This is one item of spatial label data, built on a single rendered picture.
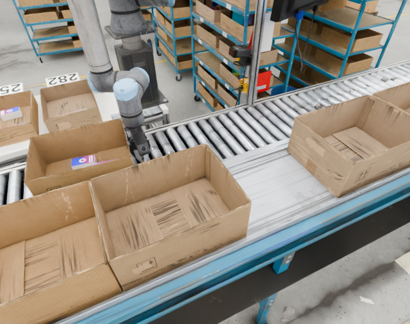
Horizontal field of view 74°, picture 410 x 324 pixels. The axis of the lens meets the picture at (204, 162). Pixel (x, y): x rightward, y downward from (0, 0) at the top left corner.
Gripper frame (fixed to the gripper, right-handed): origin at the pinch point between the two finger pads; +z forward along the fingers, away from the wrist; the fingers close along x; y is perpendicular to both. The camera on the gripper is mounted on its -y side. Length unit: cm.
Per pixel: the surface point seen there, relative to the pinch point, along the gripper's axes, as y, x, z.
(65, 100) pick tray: 82, 28, 4
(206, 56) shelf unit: 155, -105, 26
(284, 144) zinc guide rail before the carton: -27, -56, -9
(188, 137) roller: 13.3, -27.3, 5.4
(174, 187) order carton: -29.0, -5.3, -8.7
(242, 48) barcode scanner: 31, -68, -28
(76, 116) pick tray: 48, 23, -3
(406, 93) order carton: -30, -122, -19
